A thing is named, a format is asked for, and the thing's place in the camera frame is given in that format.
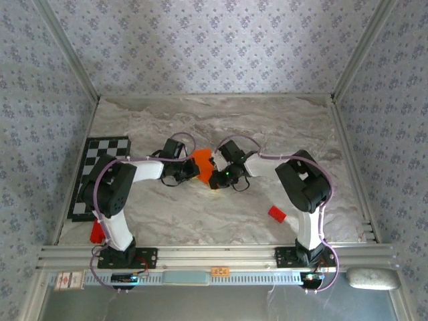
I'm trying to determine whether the grey metal sheet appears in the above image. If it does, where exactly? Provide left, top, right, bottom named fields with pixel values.
left=39, top=286, right=402, bottom=321

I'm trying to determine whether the purple cable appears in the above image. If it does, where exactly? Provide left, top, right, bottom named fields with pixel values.
left=89, top=132, right=197, bottom=295
left=213, top=134, right=340, bottom=295

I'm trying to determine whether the left circuit board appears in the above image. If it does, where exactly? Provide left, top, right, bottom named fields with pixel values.
left=111, top=272, right=138, bottom=285

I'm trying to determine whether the red white sticker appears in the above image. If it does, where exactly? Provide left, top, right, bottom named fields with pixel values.
left=54, top=270, right=84, bottom=292

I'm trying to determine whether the blue-grey duct cover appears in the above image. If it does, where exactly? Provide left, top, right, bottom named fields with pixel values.
left=162, top=270, right=210, bottom=286

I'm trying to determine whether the small red block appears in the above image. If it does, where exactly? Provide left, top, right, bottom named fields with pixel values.
left=267, top=205, right=288, bottom=223

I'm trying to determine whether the aluminium mounting rail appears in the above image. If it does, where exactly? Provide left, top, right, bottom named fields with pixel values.
left=35, top=243, right=399, bottom=270

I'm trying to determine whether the aluminium side rail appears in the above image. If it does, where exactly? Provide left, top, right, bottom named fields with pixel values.
left=329, top=98, right=382, bottom=243
left=51, top=99, right=101, bottom=245

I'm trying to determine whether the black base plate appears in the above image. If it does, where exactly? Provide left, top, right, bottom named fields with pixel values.
left=274, top=246, right=336, bottom=270
left=97, top=247, right=158, bottom=270

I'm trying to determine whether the circuit board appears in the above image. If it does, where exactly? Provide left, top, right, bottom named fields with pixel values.
left=111, top=272, right=138, bottom=285
left=302, top=272, right=325, bottom=284

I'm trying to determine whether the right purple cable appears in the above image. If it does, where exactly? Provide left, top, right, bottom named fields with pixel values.
left=213, top=134, right=340, bottom=295

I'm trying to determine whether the black grey checkerboard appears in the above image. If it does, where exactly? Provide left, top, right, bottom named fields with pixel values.
left=66, top=135, right=132, bottom=222

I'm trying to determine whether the right circuit board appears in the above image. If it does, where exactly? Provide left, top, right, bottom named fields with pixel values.
left=302, top=272, right=325, bottom=284

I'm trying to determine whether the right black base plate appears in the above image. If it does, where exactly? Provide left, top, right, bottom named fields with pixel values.
left=274, top=246, right=336, bottom=270

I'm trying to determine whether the grey slotted cable duct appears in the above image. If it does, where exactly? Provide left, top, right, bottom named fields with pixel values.
left=49, top=270, right=324, bottom=287

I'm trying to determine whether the red studded brick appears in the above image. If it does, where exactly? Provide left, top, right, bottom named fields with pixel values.
left=89, top=220, right=107, bottom=243

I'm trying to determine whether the aluminium frame post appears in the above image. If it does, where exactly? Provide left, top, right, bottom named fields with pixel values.
left=330, top=0, right=399, bottom=101
left=33, top=0, right=101, bottom=101

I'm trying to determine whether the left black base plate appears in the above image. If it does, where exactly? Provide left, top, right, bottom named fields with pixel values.
left=97, top=247, right=158, bottom=270

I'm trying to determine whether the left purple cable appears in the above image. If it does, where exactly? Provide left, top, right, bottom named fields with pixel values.
left=89, top=132, right=197, bottom=295

